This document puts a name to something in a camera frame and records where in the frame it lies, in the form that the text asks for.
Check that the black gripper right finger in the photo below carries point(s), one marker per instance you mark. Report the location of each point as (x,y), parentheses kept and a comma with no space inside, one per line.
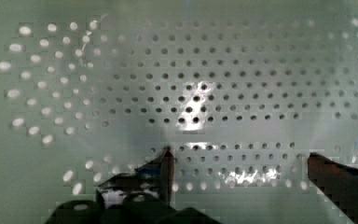
(338,182)

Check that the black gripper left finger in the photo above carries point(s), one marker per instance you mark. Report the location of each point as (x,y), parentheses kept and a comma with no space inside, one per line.
(154,178)

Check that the green oval strainer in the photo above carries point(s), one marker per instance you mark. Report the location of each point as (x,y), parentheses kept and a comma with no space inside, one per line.
(242,91)

